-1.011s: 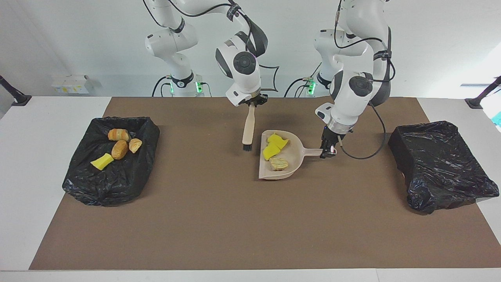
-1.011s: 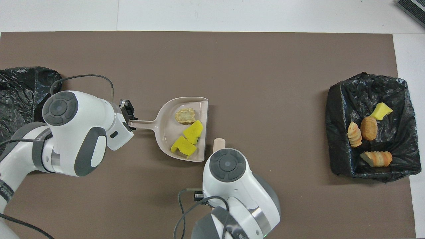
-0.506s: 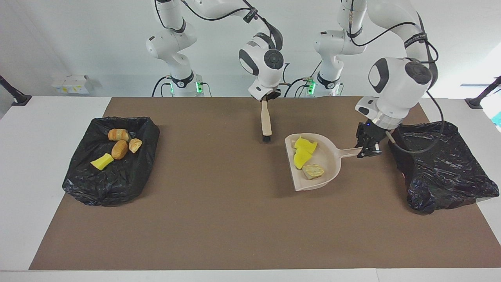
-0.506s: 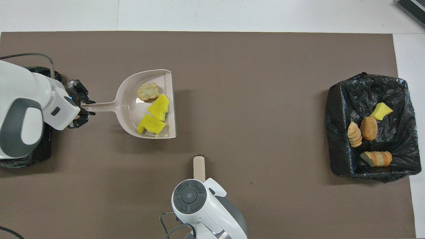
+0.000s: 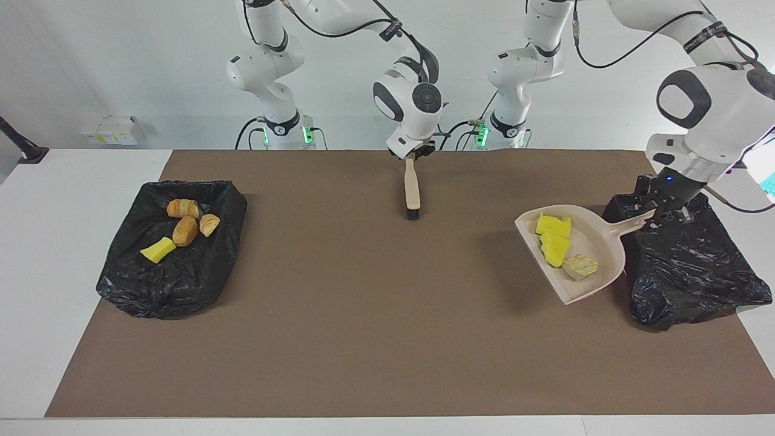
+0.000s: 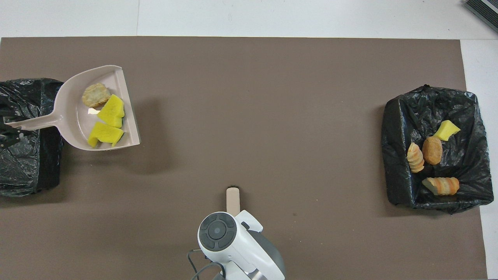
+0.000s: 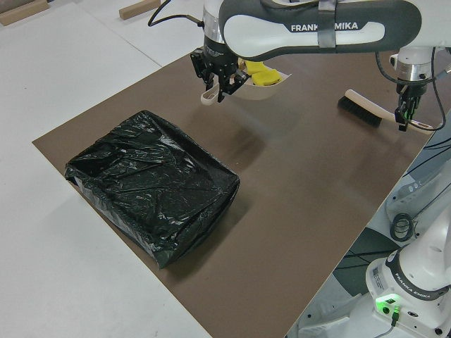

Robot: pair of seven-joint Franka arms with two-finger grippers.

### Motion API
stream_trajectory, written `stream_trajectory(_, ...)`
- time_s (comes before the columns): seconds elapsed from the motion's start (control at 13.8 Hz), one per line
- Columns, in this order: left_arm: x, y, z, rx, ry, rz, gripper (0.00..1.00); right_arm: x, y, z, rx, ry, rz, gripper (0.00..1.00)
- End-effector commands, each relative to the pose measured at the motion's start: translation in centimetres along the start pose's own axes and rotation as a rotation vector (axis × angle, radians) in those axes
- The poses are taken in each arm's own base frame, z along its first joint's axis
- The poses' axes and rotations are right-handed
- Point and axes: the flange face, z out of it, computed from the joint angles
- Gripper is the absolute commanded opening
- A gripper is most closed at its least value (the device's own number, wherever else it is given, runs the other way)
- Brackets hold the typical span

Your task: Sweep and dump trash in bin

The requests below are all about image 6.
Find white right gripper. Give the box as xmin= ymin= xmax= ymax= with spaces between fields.
xmin=235 ymin=210 xmax=263 ymax=233

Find beige hand brush black bristles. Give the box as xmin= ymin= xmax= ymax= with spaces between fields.
xmin=226 ymin=187 xmax=241 ymax=217

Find yellow sponge notched block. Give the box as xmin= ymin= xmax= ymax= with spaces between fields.
xmin=88 ymin=122 xmax=125 ymax=148

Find yellow sponge wedge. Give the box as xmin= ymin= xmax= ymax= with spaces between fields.
xmin=97 ymin=94 xmax=125 ymax=129

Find pale cracker piece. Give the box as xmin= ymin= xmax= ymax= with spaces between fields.
xmin=407 ymin=142 xmax=425 ymax=173

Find striped orange croissant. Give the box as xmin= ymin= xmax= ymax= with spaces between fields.
xmin=422 ymin=177 xmax=460 ymax=196

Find brown bread roll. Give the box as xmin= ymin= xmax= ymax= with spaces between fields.
xmin=423 ymin=136 xmax=443 ymax=165

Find pale round cracker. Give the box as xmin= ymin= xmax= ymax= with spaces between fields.
xmin=82 ymin=82 xmax=111 ymax=108

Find beige plastic dustpan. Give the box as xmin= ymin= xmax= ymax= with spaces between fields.
xmin=6 ymin=65 xmax=141 ymax=151

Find yellow sponge curved piece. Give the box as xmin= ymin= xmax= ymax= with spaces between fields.
xmin=433 ymin=120 xmax=461 ymax=141

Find black bag-lined bin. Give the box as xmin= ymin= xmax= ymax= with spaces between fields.
xmin=0 ymin=78 xmax=65 ymax=197
xmin=381 ymin=84 xmax=494 ymax=214

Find brown table mat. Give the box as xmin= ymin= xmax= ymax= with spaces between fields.
xmin=0 ymin=37 xmax=487 ymax=280

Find dark ribbed panel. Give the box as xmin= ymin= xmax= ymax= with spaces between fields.
xmin=465 ymin=0 xmax=498 ymax=33

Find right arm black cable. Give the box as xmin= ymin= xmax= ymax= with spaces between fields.
xmin=188 ymin=249 xmax=226 ymax=280

